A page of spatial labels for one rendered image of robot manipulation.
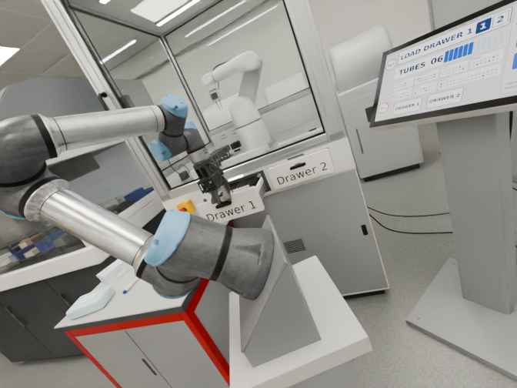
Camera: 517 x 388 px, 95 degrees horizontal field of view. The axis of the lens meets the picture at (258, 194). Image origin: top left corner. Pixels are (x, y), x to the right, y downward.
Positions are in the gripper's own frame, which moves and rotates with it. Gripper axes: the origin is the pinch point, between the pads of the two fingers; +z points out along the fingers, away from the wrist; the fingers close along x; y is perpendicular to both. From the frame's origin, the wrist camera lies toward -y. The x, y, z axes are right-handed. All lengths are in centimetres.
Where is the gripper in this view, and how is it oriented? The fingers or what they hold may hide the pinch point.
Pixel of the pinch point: (225, 202)
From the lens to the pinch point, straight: 102.1
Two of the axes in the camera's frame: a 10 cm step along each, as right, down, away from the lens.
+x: 9.1, -2.9, -3.1
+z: 3.8, 8.7, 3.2
